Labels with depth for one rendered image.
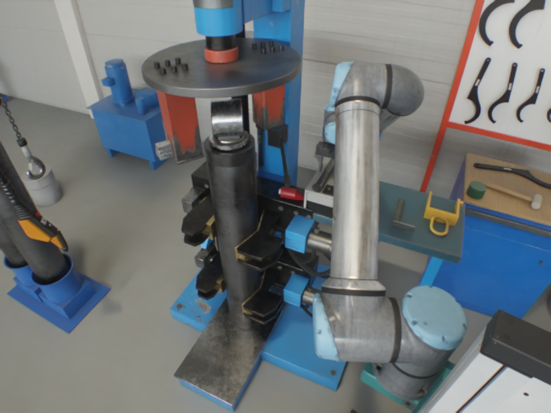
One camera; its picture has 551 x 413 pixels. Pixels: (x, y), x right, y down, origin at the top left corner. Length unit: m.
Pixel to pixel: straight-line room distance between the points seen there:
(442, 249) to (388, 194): 0.43
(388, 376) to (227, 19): 1.15
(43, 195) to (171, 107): 2.88
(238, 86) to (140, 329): 2.02
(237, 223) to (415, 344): 1.05
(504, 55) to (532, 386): 2.73
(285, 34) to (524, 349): 1.43
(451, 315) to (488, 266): 1.81
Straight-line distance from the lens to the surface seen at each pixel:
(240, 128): 1.41
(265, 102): 1.46
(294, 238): 1.72
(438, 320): 0.84
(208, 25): 1.27
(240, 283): 1.99
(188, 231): 1.80
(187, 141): 1.38
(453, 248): 1.77
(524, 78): 3.23
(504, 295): 2.87
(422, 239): 1.75
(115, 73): 4.12
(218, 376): 2.28
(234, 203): 1.57
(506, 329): 0.61
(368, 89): 0.93
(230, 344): 2.36
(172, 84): 1.18
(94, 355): 2.75
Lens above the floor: 2.23
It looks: 41 degrees down
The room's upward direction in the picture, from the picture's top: straight up
